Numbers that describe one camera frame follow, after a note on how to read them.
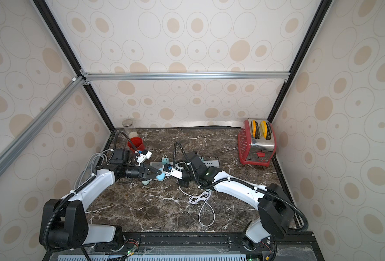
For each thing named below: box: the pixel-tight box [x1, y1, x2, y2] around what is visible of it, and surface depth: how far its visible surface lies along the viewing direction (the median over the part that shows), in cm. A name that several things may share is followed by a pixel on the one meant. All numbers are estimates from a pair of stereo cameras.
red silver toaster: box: [238, 118, 277, 167], surface depth 94 cm
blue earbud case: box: [156, 171, 166, 182], surface depth 77 cm
